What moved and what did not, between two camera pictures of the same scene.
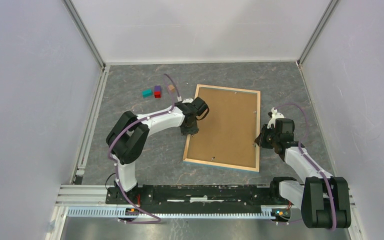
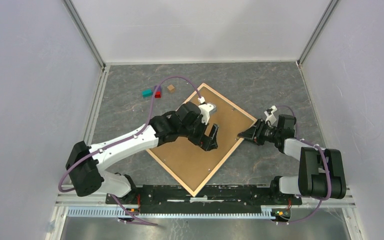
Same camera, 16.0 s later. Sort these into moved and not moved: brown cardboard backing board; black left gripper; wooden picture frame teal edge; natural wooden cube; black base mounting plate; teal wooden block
Moved: brown cardboard backing board; wooden picture frame teal edge; black left gripper
Not moved: black base mounting plate; natural wooden cube; teal wooden block
